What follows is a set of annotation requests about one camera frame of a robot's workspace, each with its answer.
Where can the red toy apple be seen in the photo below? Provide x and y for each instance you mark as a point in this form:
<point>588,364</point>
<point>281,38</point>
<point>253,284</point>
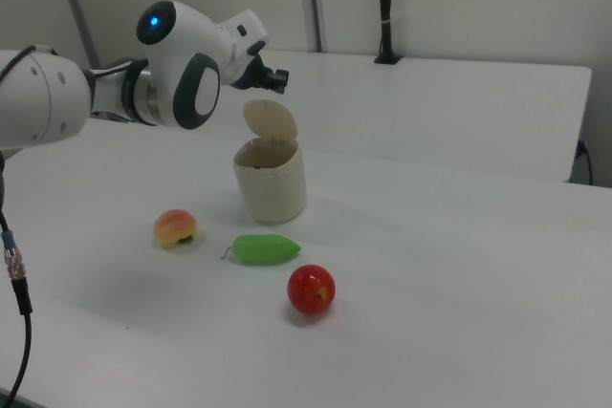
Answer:
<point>311,289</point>

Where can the green toy gourd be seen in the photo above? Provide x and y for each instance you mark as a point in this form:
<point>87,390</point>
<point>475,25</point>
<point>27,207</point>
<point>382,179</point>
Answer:
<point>263,250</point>

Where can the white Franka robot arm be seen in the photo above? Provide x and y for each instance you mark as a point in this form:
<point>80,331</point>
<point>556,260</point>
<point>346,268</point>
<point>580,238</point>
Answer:
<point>43,97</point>

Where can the beige garbage bin with lid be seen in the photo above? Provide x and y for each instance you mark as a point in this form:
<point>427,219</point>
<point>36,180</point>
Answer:
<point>272,188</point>

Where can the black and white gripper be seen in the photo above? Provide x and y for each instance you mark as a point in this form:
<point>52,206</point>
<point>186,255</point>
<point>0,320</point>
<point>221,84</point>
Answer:
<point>239,47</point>

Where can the orange pink toy peach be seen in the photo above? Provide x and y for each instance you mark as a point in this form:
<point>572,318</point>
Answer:
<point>173,227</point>

